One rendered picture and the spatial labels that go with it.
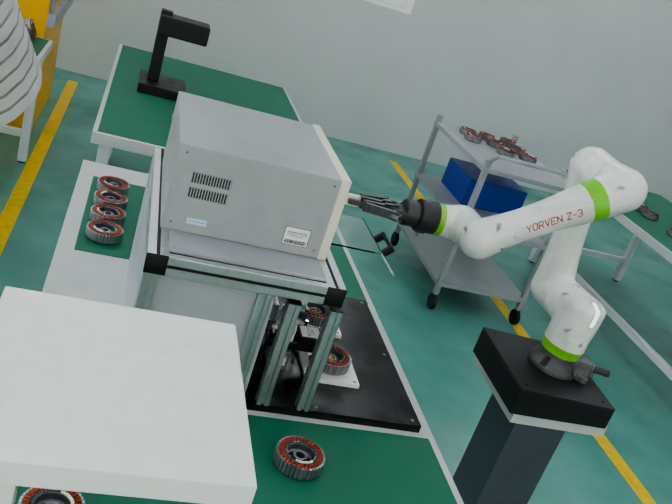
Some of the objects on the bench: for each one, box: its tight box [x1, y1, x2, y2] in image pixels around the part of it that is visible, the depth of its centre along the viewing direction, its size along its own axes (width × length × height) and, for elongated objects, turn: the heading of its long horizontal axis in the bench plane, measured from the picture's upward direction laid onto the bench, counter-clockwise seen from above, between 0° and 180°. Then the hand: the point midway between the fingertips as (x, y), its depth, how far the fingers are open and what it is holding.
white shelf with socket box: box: [0, 286, 257, 504], centre depth 110 cm, size 35×37×46 cm
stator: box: [273, 436, 326, 480], centre depth 167 cm, size 11×11×4 cm
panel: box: [244, 295, 276, 394], centre depth 201 cm, size 1×66×30 cm, turn 156°
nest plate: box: [297, 351, 360, 389], centre depth 204 cm, size 15×15×1 cm
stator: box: [309, 344, 352, 376], centre depth 203 cm, size 11×11×4 cm
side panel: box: [133, 269, 272, 386], centre depth 169 cm, size 28×3×32 cm, turn 66°
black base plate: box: [245, 296, 421, 433], centre depth 214 cm, size 47×64×2 cm
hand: (347, 198), depth 206 cm, fingers closed
